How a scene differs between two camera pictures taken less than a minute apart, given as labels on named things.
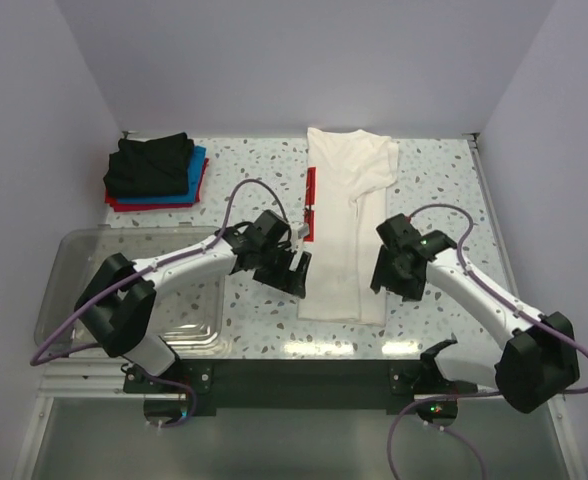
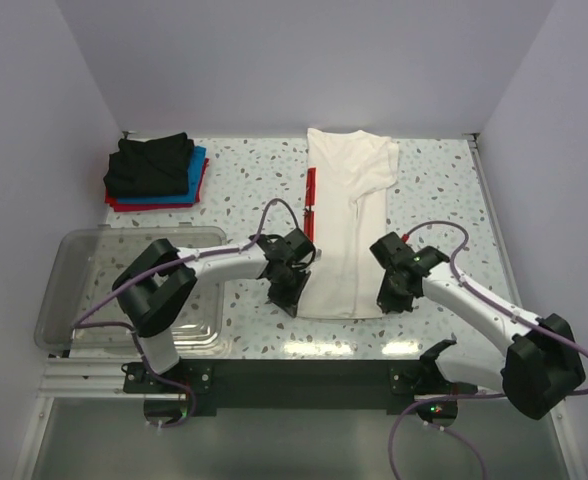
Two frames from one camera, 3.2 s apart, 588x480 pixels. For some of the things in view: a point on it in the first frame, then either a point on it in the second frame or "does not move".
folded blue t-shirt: x=194 y=185 does not move
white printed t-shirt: x=349 y=172 does not move
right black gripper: x=396 y=278 -> x=394 y=292
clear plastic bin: x=191 y=314 does not move
